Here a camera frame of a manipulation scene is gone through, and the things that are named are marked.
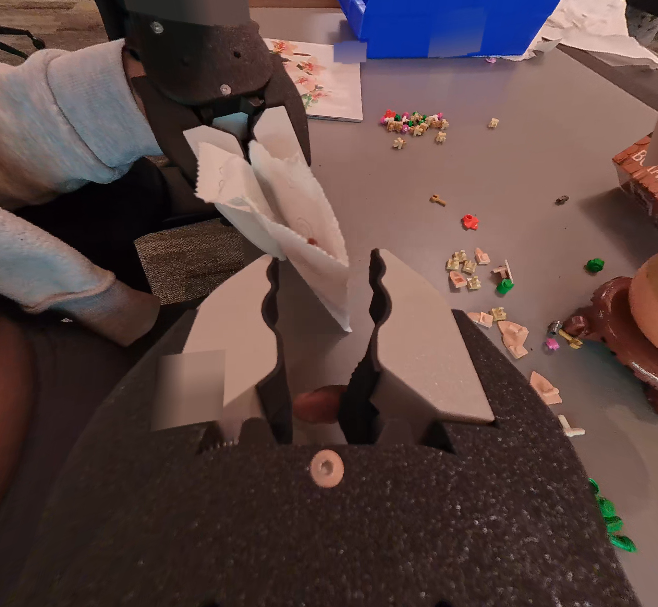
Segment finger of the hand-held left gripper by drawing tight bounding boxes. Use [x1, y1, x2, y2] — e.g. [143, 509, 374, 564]
[250, 103, 310, 166]
[182, 124, 246, 157]

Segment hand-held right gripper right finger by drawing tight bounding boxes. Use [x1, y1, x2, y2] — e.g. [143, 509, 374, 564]
[337, 247, 496, 446]

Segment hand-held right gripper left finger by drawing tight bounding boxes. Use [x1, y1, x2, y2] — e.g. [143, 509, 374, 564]
[182, 255, 294, 444]

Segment white paper bag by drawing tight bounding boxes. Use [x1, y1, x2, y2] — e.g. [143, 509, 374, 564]
[193, 139, 354, 333]

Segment person's left forearm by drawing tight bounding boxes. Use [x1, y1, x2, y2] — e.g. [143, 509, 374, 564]
[0, 39, 166, 209]

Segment orchid picture instruction booklet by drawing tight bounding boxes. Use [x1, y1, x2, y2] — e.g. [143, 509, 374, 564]
[265, 38, 363, 123]

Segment cluster of tan pink pieces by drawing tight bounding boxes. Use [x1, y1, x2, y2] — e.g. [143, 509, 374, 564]
[445, 247, 515, 295]

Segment pile of mixed small bricks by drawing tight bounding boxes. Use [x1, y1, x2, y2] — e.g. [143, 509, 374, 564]
[379, 110, 451, 136]

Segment grey and yellow pin brick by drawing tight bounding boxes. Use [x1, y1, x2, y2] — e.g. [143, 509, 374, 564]
[548, 320, 584, 349]

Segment person's dark trousers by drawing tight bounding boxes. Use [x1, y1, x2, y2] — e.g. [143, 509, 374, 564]
[0, 155, 242, 541]

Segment toy brick orchid pot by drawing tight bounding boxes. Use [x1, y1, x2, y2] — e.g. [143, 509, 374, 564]
[563, 252, 658, 389]

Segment cluster of green stem pieces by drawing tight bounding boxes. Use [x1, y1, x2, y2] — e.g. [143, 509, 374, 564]
[588, 479, 638, 554]

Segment dark toy brick set box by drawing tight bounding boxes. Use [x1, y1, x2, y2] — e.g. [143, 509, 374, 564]
[612, 119, 658, 217]

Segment crumpled white paper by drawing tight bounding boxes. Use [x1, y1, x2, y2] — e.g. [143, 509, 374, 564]
[514, 0, 658, 71]

